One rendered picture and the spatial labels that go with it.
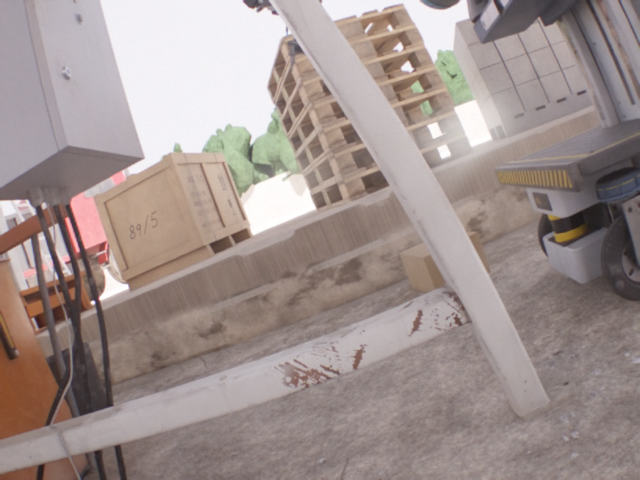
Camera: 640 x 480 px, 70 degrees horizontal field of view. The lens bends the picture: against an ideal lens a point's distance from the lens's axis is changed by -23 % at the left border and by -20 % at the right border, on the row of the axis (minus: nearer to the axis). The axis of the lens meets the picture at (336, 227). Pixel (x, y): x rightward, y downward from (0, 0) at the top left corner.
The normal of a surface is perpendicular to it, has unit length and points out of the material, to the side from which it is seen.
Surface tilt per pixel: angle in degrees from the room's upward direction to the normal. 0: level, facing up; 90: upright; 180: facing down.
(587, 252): 90
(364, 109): 93
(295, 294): 89
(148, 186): 90
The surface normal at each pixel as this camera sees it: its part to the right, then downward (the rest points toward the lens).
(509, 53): -0.18, 0.13
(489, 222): -0.11, -0.07
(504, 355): 0.03, 0.11
